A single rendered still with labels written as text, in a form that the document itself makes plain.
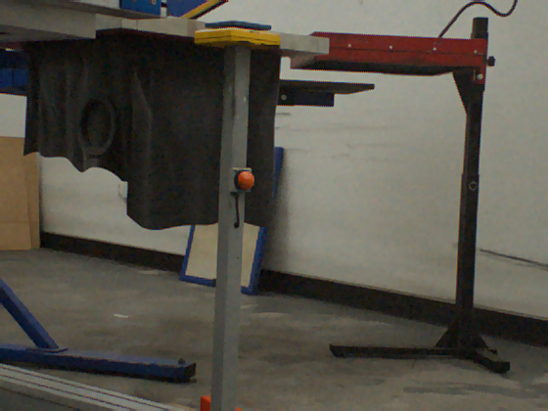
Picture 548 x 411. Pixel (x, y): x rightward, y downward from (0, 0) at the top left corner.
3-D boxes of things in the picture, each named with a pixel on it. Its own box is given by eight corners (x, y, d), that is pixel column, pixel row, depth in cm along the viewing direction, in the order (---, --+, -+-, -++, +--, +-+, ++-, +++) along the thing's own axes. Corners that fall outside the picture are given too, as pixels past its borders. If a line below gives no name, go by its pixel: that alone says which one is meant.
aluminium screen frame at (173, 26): (329, 54, 264) (329, 38, 264) (120, 27, 227) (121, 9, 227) (151, 65, 325) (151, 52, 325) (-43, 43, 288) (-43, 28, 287)
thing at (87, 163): (150, 184, 247) (154, 39, 245) (117, 184, 241) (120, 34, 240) (51, 175, 282) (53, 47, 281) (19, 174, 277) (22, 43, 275)
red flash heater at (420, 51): (447, 80, 408) (450, 48, 408) (493, 71, 363) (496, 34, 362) (287, 73, 398) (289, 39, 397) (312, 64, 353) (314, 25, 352)
